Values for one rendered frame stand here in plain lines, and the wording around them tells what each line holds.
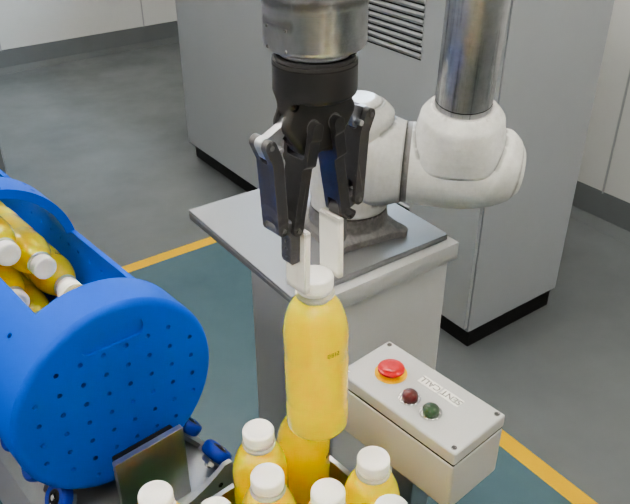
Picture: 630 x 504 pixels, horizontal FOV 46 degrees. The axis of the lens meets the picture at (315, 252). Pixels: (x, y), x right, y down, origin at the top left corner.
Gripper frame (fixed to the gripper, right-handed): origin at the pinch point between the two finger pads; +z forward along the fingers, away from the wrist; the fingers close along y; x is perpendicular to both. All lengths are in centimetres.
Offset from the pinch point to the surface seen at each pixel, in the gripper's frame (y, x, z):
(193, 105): -159, -282, 102
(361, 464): -1.9, 5.9, 26.8
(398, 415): -11.3, 2.9, 27.3
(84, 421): 18.4, -23.4, 28.6
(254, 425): 3.6, -7.2, 26.8
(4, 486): 26, -41, 50
